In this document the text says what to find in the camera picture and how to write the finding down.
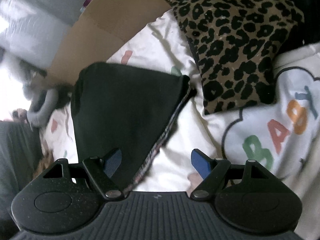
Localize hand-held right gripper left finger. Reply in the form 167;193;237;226
44;148;125;201

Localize grey neck pillow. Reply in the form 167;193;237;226
26;87;59;128

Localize white printed bed sheet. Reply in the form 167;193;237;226
40;10;240;193

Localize dark green cushion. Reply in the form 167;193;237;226
0;120;44;240

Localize leopard print cloth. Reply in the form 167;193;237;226
166;0;305;115

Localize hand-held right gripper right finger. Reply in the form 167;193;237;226
190;149;272;202

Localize black bear-print pants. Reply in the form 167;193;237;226
70;62;192;193

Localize dark cloth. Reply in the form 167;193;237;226
282;0;320;48

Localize cardboard box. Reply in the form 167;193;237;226
45;0;173;88

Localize black cloth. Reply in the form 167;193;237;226
54;85;74;110

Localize purple white packet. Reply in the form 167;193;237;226
80;0;97;13

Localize brown teddy bear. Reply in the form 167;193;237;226
12;107;28;123

